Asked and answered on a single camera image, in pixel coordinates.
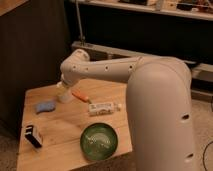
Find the background shelf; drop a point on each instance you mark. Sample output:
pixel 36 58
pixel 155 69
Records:
pixel 147 9

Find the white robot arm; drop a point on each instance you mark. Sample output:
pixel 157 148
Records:
pixel 158 105

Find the green glass bowl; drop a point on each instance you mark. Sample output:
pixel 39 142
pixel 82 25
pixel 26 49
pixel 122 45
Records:
pixel 98 141

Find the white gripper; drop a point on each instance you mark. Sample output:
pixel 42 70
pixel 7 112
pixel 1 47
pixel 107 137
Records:
pixel 66 83

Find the white tube with cap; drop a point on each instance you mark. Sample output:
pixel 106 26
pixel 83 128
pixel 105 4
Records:
pixel 103 108

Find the wooden table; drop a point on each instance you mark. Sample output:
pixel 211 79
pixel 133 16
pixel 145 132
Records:
pixel 61 130

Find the metal pole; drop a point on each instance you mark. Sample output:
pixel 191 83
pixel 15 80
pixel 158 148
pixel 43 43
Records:
pixel 82 38

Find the long grey metal case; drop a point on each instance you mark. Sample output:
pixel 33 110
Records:
pixel 200 70

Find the black and white box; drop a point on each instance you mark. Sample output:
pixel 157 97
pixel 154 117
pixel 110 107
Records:
pixel 33 136

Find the orange handled tool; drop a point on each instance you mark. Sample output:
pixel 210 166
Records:
pixel 81 96

